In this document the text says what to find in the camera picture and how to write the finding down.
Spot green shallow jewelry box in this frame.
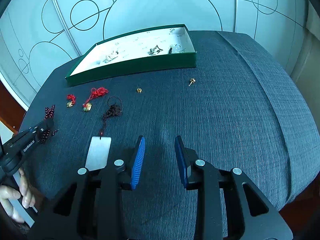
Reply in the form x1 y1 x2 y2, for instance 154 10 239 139
65 24 196 86

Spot white glass wardrobe doors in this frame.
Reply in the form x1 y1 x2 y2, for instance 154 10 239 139
1 0 319 109

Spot person's left hand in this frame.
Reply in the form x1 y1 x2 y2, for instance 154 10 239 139
1 167 36 224

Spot white handle of left gripper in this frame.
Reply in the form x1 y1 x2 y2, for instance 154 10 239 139
11 169 38 228

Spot dark red bead bracelet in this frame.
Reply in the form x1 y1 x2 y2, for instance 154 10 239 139
39 104 60 145

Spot red tassel gold pendant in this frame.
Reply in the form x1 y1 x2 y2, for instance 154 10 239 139
82 87 109 112

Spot red cord gold charm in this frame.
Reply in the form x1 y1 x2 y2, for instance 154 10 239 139
66 94 76 108

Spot dark grey fabric cover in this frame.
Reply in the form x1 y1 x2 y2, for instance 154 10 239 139
21 31 319 239

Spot dark cord white jade pendant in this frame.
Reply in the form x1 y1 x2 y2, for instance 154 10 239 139
85 96 123 171

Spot small gold earring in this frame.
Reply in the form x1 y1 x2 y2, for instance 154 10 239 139
189 78 195 86

